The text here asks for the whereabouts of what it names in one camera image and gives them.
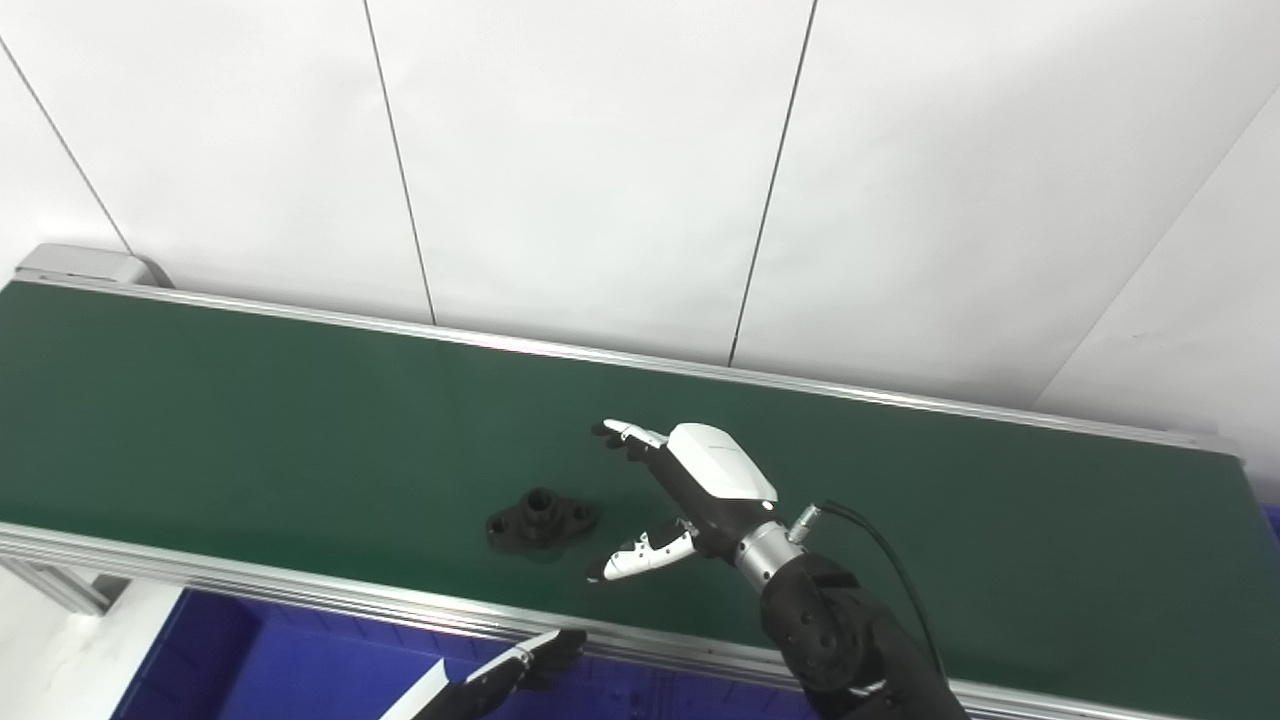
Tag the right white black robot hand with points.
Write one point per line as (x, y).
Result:
(710, 480)

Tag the green conveyor belt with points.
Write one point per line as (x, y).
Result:
(300, 430)

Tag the aluminium conveyor support leg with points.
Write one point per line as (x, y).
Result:
(55, 585)

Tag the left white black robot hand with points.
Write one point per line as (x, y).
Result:
(500, 680)

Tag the grey conveyor end housing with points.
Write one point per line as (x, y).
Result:
(85, 265)

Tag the black flanged machine part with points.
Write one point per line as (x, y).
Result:
(540, 520)

